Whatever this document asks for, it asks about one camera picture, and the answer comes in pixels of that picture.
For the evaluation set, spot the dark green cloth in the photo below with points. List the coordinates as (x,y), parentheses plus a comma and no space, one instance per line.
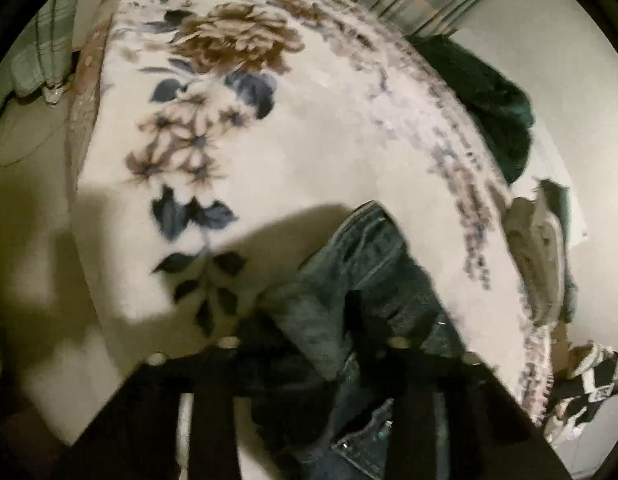
(489,105)

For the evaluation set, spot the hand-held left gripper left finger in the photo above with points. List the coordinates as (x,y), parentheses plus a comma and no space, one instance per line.
(261,332)

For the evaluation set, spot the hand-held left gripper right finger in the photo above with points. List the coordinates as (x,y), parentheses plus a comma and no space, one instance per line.
(359,330)

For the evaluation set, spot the green plaid curtain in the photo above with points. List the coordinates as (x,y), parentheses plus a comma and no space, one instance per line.
(34,50)

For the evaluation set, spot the white floral blanket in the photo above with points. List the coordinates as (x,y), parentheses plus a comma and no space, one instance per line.
(309,150)

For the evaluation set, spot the blue denim pants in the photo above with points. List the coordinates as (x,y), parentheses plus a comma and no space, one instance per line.
(359,265)

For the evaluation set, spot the beige folded clothes pile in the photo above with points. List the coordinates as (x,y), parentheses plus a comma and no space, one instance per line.
(536,255)

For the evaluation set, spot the black and white patterned cloth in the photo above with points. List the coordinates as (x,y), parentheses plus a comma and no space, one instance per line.
(581,385)

